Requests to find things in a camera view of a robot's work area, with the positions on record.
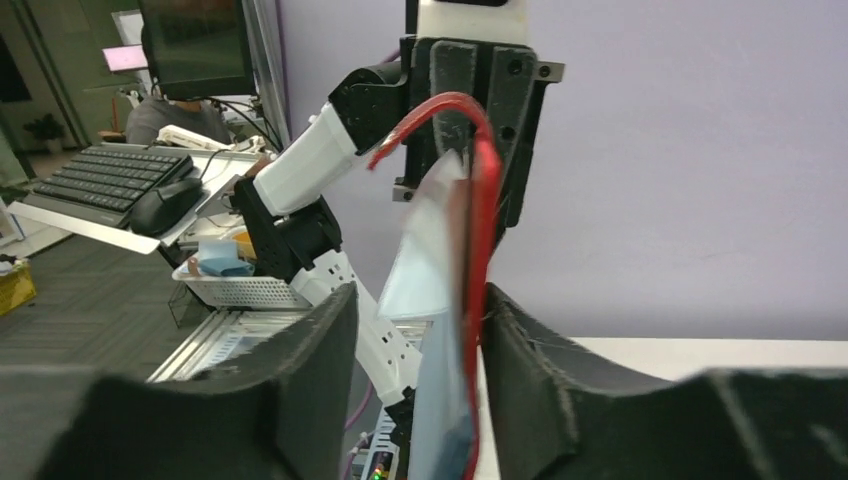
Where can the seated person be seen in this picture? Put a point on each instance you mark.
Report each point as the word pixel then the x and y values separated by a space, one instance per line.
pixel 155 112

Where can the black keyboard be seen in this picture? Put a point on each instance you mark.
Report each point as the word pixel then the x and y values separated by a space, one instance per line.
pixel 113 179

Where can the computer monitor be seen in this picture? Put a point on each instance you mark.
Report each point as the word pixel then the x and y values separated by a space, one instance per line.
pixel 198 49

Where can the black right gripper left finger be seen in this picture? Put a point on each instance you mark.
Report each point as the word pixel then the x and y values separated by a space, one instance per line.
pixel 275 412

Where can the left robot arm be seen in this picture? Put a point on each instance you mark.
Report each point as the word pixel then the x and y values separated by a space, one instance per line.
pixel 289 222

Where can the red leather card holder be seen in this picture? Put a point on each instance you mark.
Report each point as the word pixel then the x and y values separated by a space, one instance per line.
pixel 439 275

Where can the black computer mouse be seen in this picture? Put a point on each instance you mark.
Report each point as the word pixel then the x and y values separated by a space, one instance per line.
pixel 160 209

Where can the white perforated basket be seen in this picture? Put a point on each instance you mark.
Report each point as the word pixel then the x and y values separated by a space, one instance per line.
pixel 257 292

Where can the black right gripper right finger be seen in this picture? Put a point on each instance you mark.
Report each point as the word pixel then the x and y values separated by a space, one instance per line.
pixel 560 411

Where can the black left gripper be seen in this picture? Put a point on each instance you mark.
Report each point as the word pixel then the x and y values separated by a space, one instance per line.
pixel 477 119

